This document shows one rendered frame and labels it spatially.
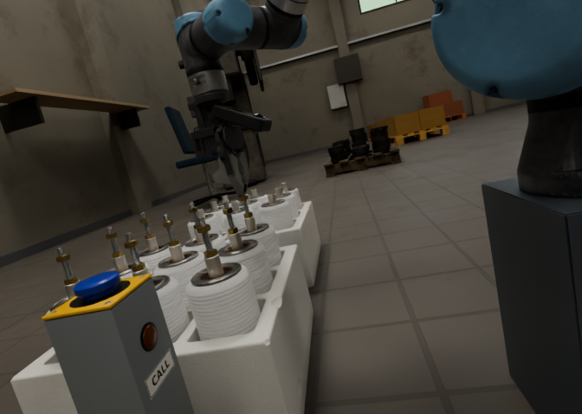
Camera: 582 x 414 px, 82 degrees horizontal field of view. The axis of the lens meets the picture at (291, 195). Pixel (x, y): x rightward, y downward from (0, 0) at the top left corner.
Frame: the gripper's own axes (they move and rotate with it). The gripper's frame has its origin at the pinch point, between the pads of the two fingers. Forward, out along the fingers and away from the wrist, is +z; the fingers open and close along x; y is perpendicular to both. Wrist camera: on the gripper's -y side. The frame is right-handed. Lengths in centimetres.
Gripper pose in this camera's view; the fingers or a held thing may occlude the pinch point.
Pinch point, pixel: (244, 188)
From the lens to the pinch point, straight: 72.1
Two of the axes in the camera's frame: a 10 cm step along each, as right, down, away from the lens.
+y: -9.0, 1.5, 4.2
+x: -3.8, 2.3, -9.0
